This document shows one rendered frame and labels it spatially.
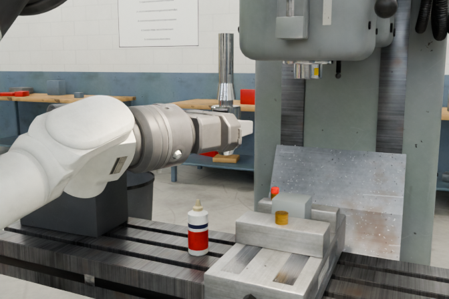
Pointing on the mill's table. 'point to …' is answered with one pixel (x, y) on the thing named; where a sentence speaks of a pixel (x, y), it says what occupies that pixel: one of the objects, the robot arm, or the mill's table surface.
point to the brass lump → (281, 217)
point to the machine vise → (276, 265)
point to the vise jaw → (283, 233)
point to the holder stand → (84, 211)
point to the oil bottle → (198, 230)
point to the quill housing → (303, 47)
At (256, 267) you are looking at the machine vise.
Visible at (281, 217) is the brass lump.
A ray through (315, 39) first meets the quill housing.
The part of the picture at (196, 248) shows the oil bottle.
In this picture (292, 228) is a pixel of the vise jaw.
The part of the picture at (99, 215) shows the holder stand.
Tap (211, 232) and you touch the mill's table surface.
